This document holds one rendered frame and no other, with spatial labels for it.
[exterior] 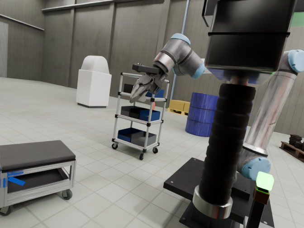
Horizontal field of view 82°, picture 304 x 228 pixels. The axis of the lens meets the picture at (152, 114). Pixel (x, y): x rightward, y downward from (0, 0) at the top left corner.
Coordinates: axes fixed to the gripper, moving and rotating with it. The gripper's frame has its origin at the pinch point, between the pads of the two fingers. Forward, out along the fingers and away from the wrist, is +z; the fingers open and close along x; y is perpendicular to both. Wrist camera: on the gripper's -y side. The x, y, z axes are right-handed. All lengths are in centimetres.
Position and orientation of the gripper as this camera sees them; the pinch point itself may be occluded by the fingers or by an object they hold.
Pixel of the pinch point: (130, 99)
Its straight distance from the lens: 77.6
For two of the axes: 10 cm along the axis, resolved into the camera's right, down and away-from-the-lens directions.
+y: 5.5, 4.7, 6.9
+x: -5.8, -3.8, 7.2
